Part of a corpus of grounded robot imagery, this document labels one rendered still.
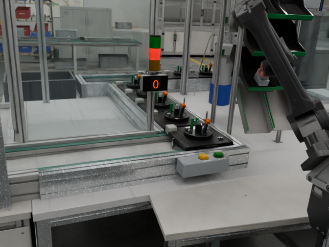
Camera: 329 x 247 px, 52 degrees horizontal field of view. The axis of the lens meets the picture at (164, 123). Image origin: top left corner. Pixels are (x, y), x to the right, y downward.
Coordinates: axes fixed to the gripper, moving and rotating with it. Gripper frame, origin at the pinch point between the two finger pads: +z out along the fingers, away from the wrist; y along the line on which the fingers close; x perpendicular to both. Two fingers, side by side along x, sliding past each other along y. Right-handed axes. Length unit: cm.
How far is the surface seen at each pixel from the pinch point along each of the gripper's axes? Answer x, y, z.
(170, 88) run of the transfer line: -20, 7, 130
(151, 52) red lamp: -12, 49, 9
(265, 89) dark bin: 7.0, -2.1, 3.4
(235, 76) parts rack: -1.2, 8.3, 11.2
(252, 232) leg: 63, 24, -22
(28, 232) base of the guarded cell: 57, 101, -4
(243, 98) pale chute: 8.5, 2.1, 17.6
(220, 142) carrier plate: 30.0, 20.5, 8.2
